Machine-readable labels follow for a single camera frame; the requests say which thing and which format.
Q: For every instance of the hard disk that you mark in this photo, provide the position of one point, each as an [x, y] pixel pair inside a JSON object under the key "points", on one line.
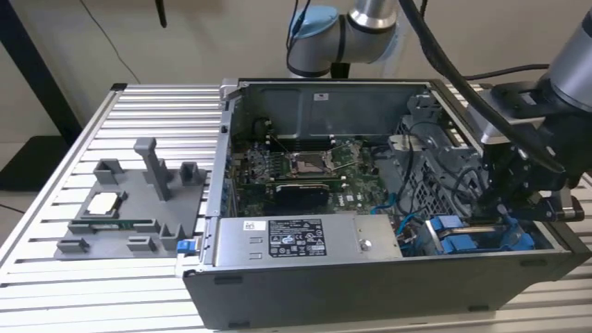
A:
{"points": [[480, 237]]}

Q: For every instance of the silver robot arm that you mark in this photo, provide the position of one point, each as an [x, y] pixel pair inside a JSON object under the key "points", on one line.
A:
{"points": [[365, 21]]}

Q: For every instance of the metal disk bay cage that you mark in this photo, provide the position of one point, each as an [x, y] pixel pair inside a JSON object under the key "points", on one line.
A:
{"points": [[429, 163]]}

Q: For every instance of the black RAM slot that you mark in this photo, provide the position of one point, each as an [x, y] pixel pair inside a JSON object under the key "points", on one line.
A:
{"points": [[300, 137], [300, 142]]}

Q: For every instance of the green motherboard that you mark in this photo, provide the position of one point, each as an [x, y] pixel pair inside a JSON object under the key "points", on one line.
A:
{"points": [[356, 194]]}

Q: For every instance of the CPU socket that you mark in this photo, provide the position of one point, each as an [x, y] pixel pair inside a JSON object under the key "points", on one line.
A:
{"points": [[308, 162]]}

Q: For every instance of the black graphics card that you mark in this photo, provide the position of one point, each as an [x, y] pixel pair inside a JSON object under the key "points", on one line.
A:
{"points": [[300, 191]]}

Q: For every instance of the grey power supply unit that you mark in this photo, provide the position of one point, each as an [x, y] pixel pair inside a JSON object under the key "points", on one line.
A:
{"points": [[305, 239]]}

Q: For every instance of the black PC case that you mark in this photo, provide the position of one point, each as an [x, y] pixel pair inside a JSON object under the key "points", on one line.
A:
{"points": [[351, 298]]}

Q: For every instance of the blue case latch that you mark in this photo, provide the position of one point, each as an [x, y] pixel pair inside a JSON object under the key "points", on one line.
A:
{"points": [[185, 247]]}

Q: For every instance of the grey parts rack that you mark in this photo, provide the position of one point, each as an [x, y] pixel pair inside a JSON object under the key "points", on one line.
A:
{"points": [[139, 215]]}

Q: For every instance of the green RAM stick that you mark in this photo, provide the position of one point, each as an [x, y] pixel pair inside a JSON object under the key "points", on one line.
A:
{"points": [[123, 224]]}

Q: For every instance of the silver CPU chip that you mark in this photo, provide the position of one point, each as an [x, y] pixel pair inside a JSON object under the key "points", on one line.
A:
{"points": [[105, 204]]}

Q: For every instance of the black antenna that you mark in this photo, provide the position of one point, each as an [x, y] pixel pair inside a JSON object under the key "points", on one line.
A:
{"points": [[160, 12]]}

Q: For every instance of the black monitor base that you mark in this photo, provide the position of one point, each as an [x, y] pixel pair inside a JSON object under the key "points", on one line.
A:
{"points": [[32, 163]]}

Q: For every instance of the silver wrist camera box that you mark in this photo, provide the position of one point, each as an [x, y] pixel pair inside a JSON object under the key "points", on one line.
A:
{"points": [[499, 121]]}

